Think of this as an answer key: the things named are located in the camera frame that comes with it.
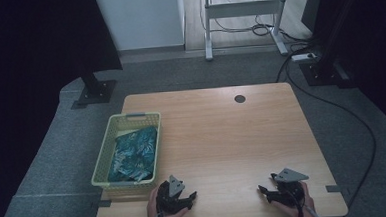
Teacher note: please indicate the teal floral shirt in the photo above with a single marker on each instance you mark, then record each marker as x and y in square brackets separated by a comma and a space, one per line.
[133, 155]

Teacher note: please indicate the white desk frame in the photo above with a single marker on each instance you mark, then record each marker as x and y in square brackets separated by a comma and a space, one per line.
[242, 8]

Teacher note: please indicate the white cabinet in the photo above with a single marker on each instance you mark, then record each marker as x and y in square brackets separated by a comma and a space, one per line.
[139, 17]

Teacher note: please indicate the yellow-green plastic basket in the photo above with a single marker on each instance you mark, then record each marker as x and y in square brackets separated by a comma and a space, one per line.
[105, 159]

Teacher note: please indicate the grey tape strip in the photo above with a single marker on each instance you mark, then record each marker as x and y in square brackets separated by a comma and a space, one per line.
[105, 203]
[333, 188]

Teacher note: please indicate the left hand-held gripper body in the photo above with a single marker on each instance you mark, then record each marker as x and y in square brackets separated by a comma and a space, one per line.
[167, 200]

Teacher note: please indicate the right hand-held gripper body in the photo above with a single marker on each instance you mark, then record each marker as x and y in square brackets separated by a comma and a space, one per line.
[290, 192]

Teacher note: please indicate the dark curtain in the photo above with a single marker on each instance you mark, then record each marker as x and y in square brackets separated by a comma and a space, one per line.
[381, 45]
[28, 63]

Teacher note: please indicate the white power strip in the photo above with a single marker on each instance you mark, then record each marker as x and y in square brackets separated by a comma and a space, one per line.
[303, 57]

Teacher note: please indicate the black metal stand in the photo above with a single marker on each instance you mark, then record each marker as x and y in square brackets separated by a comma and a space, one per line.
[319, 73]
[95, 92]

